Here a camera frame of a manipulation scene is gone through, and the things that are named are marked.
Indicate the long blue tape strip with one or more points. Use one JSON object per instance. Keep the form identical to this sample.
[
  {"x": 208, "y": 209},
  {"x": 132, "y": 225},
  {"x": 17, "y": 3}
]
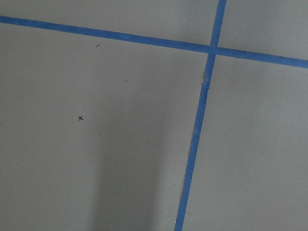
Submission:
[{"x": 161, "y": 42}]

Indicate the crossing blue tape strip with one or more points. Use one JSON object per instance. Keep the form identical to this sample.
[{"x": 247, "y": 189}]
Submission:
[{"x": 209, "y": 66}]

